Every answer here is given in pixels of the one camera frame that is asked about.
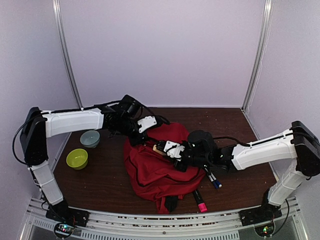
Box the beige highlighter marker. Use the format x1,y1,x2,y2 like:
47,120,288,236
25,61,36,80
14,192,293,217
152,145,166,156

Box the red student backpack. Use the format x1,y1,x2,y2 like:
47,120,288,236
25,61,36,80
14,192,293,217
123,139,205,214

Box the blue capped marker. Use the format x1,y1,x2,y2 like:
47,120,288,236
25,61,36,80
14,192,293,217
209,170,222,189

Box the pink black highlighter marker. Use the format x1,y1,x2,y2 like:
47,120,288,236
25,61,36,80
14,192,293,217
192,189,208,213

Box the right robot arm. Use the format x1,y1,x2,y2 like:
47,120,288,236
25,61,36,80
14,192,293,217
164,121,320,221

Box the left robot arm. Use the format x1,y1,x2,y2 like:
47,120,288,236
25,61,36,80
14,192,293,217
14,94,170,222

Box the light blue ceramic bowl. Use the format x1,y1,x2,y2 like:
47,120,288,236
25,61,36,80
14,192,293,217
80,130,101,149

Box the lime green bowl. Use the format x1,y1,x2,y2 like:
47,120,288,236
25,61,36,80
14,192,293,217
66,148,88,170

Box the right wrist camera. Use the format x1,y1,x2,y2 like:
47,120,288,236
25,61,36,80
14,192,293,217
156,140,185,161

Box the front aluminium rail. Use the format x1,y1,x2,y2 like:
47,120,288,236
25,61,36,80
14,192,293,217
17,197,311,240

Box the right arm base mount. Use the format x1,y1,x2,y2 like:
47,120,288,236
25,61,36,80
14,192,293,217
239,206,283,226

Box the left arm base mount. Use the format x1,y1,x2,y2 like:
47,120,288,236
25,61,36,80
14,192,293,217
45,208,90,227

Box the left aluminium frame post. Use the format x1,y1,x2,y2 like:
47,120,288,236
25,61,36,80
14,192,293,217
52,0,83,108

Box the aluminium frame post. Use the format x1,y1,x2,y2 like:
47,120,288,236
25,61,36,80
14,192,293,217
241,0,273,114
52,0,83,108

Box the right aluminium frame post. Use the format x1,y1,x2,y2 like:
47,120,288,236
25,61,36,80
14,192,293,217
241,0,273,114

